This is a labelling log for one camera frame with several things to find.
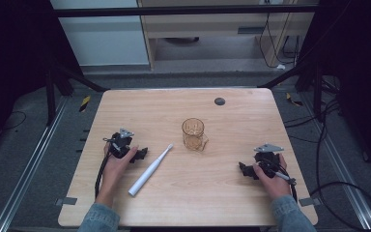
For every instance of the white cabinet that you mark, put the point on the white cabinet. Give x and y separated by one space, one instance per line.
103 38

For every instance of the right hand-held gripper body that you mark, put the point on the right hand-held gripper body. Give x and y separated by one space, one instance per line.
267 158

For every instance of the person's left hand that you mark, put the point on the person's left hand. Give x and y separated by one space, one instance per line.
116 170

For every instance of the grey round table grommet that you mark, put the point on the grey round table grommet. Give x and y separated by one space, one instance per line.
219 101

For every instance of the clear glass cup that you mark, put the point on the clear glass cup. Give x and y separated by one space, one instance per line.
194 137

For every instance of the white electric toothbrush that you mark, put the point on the white electric toothbrush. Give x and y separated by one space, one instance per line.
148 172

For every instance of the dark curtain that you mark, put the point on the dark curtain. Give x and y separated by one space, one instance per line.
13 48
360 64

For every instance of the black horizontal frame bar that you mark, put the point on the black horizontal frame bar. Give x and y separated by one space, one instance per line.
174 11

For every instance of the yellow black tape strip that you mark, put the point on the yellow black tape strip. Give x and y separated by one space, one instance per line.
84 103
293 100

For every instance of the black metal stand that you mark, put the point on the black metal stand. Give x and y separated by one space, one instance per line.
317 93
50 96

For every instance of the grey metal table bracket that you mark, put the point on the grey metal table bracket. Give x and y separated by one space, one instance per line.
309 201
66 201

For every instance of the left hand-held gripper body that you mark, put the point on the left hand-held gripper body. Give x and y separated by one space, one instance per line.
119 145

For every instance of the aluminium floor rail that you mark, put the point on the aluminium floor rail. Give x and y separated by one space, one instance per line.
29 167
341 167

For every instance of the person's right hand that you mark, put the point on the person's right hand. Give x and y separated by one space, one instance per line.
275 185

